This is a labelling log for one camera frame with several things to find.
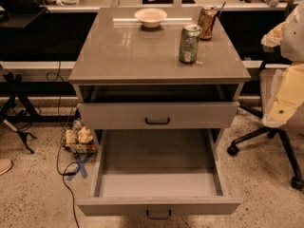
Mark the black floor cable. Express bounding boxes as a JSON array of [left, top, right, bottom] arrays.
[[46, 59, 82, 228]]

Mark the grey drawer cabinet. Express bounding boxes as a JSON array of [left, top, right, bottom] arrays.
[[69, 7, 250, 145]]

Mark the colourful snack bag pile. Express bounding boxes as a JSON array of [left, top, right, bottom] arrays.
[[64, 120, 97, 154]]

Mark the beige shoe tip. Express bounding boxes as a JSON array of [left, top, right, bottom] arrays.
[[0, 159, 13, 175]]

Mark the green soda can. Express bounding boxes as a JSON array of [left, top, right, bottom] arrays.
[[179, 24, 200, 64]]

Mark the grey office chair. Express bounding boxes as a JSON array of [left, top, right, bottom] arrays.
[[227, 59, 304, 190]]

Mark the black tripod stand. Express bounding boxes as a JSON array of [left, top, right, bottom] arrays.
[[0, 67, 80, 155]]

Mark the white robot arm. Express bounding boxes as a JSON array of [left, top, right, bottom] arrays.
[[261, 0, 304, 127]]

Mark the black drawer handle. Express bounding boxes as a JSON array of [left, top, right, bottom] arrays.
[[145, 210, 172, 220], [144, 118, 170, 125]]

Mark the black upper drawer handle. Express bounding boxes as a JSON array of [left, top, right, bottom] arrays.
[[144, 118, 170, 125]]

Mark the black lower drawer handle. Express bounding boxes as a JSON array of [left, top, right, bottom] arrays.
[[145, 210, 172, 220]]

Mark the orange soda can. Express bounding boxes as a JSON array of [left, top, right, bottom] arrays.
[[198, 6, 218, 40]]

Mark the white ceramic bowl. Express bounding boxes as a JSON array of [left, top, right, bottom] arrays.
[[134, 8, 167, 29]]

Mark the grey drawer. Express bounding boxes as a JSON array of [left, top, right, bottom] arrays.
[[78, 129, 240, 217], [78, 102, 238, 130]]

